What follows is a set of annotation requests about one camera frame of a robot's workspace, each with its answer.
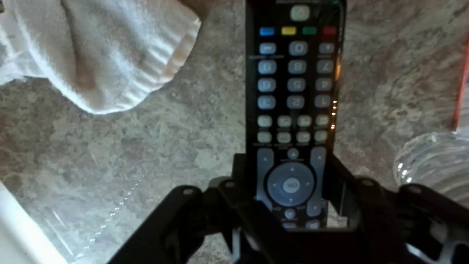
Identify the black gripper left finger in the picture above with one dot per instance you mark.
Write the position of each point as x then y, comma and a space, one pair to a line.
196, 225

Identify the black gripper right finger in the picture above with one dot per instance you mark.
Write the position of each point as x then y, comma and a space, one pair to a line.
405, 225

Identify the black remote control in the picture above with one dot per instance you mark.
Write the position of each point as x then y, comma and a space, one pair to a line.
295, 97

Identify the white cloth with red pattern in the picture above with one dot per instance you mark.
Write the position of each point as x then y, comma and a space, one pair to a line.
97, 49

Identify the clear plastic water bottle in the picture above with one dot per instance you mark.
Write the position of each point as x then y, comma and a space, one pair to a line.
435, 162

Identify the white window sill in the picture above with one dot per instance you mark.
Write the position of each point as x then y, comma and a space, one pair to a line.
20, 229

